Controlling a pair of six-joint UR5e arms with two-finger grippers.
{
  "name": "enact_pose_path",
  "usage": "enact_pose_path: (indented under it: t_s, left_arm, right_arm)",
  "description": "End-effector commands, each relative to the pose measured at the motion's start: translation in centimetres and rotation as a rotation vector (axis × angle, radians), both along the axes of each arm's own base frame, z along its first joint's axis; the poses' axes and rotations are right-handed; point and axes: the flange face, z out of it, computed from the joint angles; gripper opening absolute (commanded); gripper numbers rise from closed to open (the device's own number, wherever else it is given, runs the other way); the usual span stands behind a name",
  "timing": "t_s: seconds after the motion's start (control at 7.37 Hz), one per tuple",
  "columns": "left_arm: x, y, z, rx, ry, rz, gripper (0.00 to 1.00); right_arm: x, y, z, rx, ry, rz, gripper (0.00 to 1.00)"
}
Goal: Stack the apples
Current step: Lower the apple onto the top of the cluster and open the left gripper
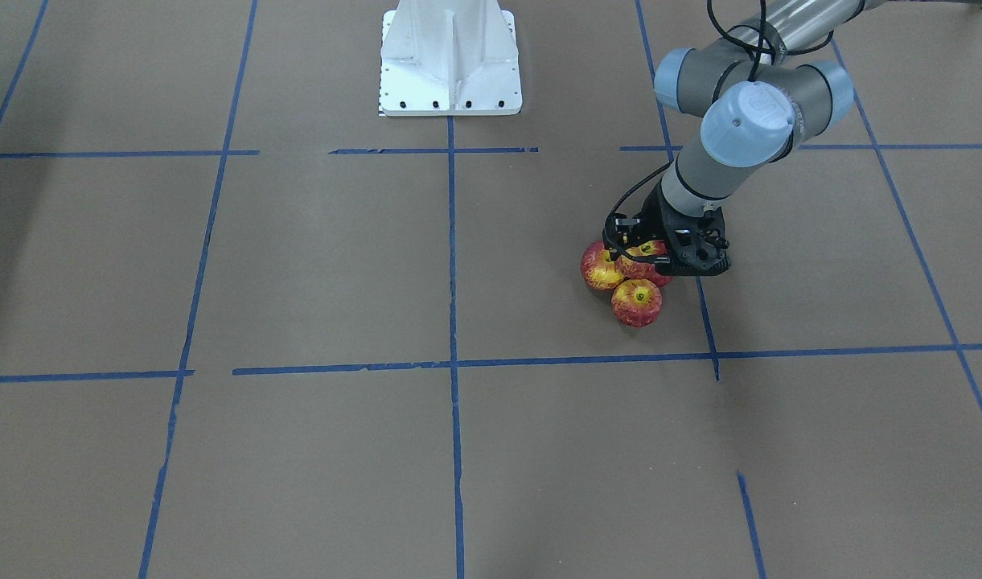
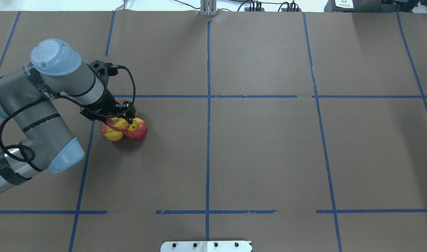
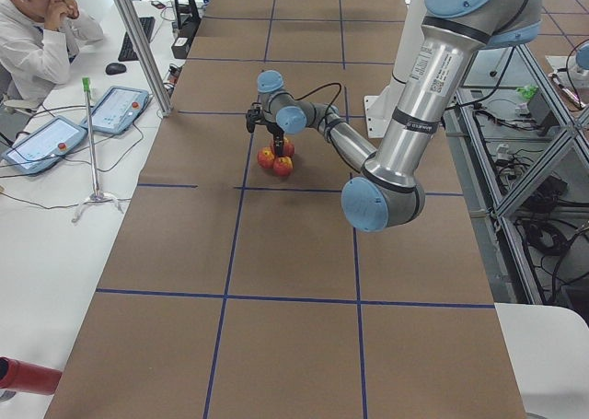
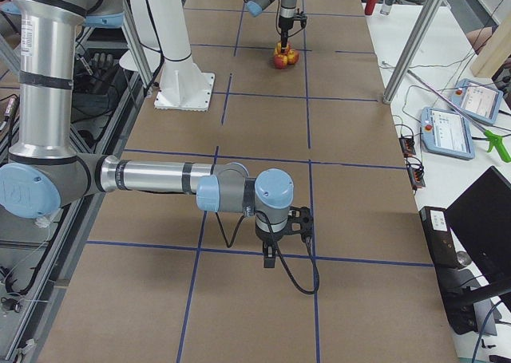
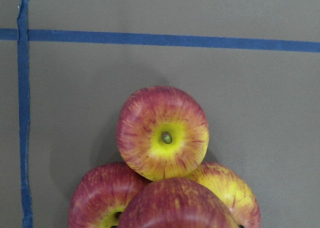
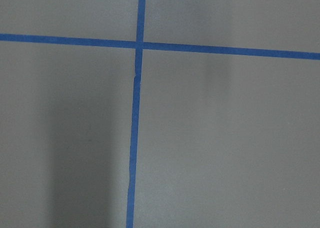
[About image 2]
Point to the orange black connector board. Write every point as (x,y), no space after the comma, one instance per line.
(254,6)

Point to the front base apple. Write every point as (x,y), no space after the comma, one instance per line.
(110,134)

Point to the black computer box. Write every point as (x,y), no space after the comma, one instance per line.
(358,6)

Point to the red yellow apple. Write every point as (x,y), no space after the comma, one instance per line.
(118,124)

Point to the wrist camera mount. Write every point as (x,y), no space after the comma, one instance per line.
(101,69)

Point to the aluminium frame post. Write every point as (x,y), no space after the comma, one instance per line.
(208,8)

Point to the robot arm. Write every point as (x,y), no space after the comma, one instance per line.
(33,135)

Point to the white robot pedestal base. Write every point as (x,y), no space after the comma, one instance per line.
(207,246)

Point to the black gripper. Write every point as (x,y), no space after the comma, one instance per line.
(106,101)

